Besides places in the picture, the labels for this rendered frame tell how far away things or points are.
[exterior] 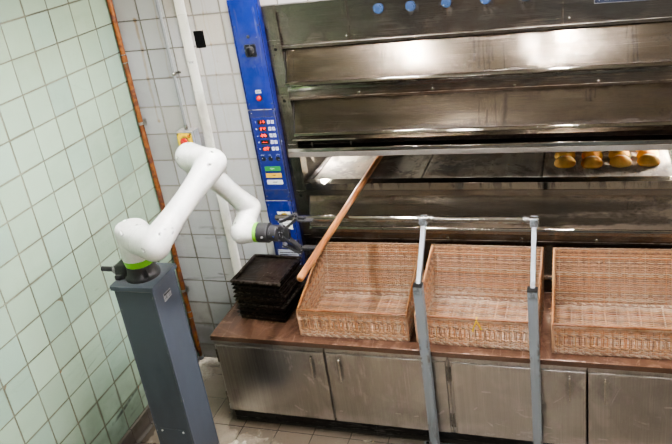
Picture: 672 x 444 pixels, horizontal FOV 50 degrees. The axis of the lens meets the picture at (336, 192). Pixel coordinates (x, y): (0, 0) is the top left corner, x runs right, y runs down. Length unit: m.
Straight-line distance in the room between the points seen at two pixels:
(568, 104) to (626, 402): 1.31
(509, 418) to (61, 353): 2.09
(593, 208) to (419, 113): 0.92
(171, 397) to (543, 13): 2.31
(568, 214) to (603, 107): 0.54
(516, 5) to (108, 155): 2.10
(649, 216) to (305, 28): 1.81
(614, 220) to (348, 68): 1.43
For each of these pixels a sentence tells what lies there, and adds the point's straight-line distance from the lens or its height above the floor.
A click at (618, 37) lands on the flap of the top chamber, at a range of 3.31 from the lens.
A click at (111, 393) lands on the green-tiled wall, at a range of 3.99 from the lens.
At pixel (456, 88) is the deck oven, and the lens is 3.39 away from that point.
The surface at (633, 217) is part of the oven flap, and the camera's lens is 3.58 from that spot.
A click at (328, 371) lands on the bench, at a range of 3.64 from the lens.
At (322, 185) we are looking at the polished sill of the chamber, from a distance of 3.74.
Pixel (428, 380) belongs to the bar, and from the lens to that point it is 3.43.
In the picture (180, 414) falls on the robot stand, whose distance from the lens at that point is 3.40.
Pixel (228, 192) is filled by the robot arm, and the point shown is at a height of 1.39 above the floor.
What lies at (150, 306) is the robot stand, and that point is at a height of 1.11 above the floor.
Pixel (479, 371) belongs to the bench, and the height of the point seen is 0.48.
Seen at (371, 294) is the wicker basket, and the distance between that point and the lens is 3.84.
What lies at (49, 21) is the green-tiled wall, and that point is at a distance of 3.59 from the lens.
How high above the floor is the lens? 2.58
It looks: 23 degrees down
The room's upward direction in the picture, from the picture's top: 9 degrees counter-clockwise
